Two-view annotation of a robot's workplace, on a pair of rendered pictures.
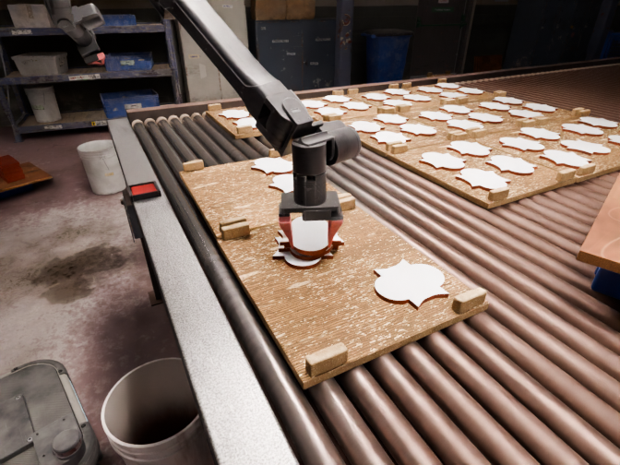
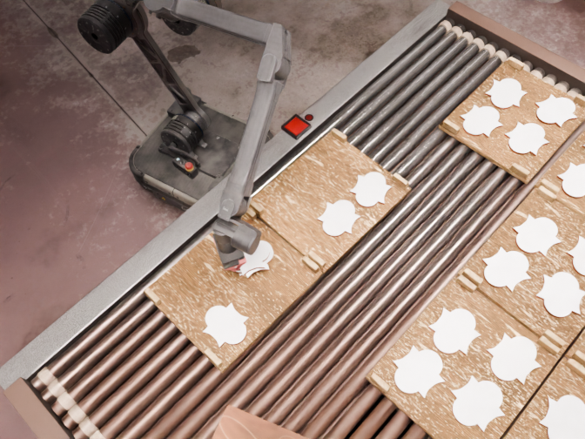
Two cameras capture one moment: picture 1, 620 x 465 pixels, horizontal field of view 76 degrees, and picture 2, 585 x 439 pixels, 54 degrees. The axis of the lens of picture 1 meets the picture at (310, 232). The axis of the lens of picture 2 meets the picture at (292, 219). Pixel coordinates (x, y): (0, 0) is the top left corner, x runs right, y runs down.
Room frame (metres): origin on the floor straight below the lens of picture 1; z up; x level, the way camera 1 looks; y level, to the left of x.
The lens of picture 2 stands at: (0.62, -0.80, 2.51)
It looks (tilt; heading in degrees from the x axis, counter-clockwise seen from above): 60 degrees down; 76
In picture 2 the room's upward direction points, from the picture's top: 5 degrees counter-clockwise
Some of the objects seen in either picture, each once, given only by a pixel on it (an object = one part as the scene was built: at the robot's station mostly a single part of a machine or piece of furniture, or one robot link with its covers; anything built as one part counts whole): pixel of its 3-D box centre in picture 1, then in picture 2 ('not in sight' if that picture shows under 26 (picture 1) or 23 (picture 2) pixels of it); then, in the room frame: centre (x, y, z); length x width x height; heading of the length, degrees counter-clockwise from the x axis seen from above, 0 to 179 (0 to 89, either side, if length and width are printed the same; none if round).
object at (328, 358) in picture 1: (327, 359); (152, 296); (0.38, -0.02, 0.95); 0.06 x 0.02 x 0.03; 117
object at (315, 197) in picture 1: (309, 189); (227, 241); (0.63, 0.00, 1.09); 0.10 x 0.07 x 0.07; 93
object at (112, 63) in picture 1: (129, 61); not in sight; (5.04, 2.11, 0.72); 0.50 x 0.38 x 0.16; 104
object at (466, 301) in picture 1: (469, 300); (213, 358); (0.50, -0.26, 0.95); 0.06 x 0.02 x 0.03; 117
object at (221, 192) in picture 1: (260, 188); (328, 197); (0.99, 0.13, 0.93); 0.41 x 0.35 x 0.02; 27
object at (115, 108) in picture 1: (130, 102); not in sight; (5.00, 2.19, 0.25); 0.62 x 0.42 x 0.22; 119
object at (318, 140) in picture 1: (311, 155); (225, 232); (0.64, 0.00, 1.15); 0.07 x 0.06 x 0.07; 132
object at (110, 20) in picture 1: (110, 20); not in sight; (4.95, 2.20, 1.14); 0.50 x 0.38 x 0.11; 120
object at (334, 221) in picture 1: (321, 224); (232, 259); (0.63, -0.02, 1.02); 0.07 x 0.07 x 0.09; 3
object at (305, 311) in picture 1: (337, 270); (232, 283); (0.61, -0.05, 0.93); 0.41 x 0.35 x 0.02; 27
